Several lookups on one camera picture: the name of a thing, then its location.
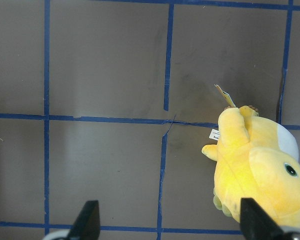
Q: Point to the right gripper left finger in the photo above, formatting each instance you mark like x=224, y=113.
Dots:
x=87, y=225

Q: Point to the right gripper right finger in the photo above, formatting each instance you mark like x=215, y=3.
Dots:
x=256, y=224

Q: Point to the yellow plush dinosaur toy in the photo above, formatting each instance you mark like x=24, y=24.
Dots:
x=255, y=158

